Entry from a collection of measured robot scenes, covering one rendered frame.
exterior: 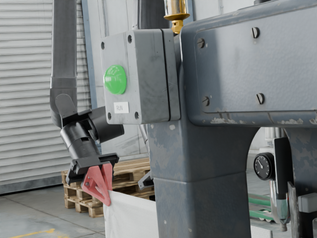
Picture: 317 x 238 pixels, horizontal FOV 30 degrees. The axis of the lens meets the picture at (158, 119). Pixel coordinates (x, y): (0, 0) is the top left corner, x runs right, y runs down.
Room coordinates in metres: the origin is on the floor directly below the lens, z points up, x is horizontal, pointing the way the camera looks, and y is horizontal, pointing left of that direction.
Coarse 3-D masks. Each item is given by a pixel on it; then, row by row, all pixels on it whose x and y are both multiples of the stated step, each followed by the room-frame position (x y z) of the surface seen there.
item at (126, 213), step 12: (108, 192) 1.14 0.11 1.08; (120, 204) 1.10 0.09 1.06; (132, 204) 1.05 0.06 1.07; (144, 204) 1.01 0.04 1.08; (108, 216) 1.15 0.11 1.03; (120, 216) 1.10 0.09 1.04; (132, 216) 1.06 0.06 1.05; (144, 216) 1.02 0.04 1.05; (156, 216) 0.98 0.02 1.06; (108, 228) 1.15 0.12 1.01; (120, 228) 1.11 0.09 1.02; (132, 228) 1.06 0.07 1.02; (144, 228) 1.02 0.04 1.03; (156, 228) 0.98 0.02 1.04; (252, 228) 0.77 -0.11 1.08
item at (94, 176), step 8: (96, 168) 1.15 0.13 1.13; (88, 176) 1.16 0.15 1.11; (96, 176) 1.15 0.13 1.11; (112, 176) 1.21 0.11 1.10; (88, 184) 1.18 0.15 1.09; (104, 184) 1.15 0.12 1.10; (88, 192) 1.18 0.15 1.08; (96, 192) 1.17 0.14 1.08; (104, 192) 1.14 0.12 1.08; (104, 200) 1.14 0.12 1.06
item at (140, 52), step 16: (128, 32) 0.57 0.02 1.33; (144, 32) 0.56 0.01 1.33; (160, 32) 0.57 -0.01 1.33; (112, 48) 0.60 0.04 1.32; (128, 48) 0.57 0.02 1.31; (144, 48) 0.56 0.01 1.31; (160, 48) 0.57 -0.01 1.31; (112, 64) 0.60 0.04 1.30; (128, 64) 0.57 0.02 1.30; (144, 64) 0.56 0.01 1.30; (160, 64) 0.57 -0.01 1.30; (128, 80) 0.57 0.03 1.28; (144, 80) 0.56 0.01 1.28; (160, 80) 0.57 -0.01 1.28; (176, 80) 0.58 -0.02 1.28; (112, 96) 0.60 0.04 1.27; (128, 96) 0.58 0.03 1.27; (144, 96) 0.56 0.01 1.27; (160, 96) 0.57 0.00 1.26; (176, 96) 0.58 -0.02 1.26; (112, 112) 0.61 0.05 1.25; (144, 112) 0.56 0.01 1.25; (160, 112) 0.57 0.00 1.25; (176, 112) 0.58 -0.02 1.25
